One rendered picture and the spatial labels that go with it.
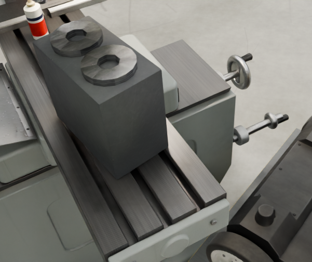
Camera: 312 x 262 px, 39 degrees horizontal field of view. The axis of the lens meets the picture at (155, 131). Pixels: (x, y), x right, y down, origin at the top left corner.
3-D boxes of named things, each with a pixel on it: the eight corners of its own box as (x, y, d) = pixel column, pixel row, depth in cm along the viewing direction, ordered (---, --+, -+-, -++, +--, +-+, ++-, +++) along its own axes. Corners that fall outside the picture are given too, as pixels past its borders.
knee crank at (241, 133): (281, 113, 149) (283, 100, 144) (292, 124, 145) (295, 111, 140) (226, 139, 143) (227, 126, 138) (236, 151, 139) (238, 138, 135)
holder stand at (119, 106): (105, 89, 96) (87, 8, 81) (170, 146, 83) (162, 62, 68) (56, 116, 91) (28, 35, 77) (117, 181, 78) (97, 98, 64)
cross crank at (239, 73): (238, 71, 151) (240, 43, 143) (259, 91, 144) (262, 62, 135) (198, 89, 147) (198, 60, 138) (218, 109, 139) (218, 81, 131)
